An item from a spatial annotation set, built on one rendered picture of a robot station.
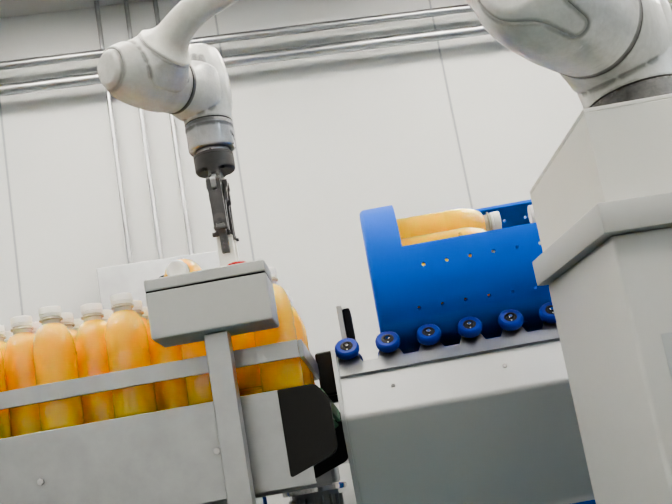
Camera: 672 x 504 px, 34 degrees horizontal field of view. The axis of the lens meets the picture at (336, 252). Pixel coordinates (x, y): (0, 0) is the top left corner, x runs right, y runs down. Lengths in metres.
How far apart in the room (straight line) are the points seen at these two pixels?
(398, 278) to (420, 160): 3.74
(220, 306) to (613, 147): 0.70
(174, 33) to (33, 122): 3.86
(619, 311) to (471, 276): 0.61
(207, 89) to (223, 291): 0.44
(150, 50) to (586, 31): 0.82
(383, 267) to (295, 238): 3.54
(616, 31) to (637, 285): 0.33
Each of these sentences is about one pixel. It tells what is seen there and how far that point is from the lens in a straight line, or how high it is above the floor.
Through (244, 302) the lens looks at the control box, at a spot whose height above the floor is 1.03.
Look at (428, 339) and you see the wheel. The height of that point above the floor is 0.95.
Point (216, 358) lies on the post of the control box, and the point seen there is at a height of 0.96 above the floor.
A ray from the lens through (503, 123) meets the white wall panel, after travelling 5.82.
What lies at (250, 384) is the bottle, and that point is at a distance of 1.92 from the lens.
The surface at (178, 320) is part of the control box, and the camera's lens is 1.77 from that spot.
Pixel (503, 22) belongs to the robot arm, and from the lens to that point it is 1.39.
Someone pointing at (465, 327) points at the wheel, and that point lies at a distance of 1.97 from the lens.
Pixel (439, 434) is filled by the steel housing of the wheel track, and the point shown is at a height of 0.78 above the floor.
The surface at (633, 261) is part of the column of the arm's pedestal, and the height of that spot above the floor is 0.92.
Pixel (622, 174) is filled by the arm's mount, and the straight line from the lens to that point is 1.41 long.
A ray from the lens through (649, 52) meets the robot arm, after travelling 1.55.
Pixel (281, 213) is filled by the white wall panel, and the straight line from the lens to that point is 5.52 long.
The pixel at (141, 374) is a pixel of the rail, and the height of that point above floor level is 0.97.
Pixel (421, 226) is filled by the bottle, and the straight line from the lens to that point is 2.08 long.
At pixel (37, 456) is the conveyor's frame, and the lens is 1.93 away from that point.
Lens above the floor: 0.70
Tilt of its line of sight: 13 degrees up
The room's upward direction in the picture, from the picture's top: 10 degrees counter-clockwise
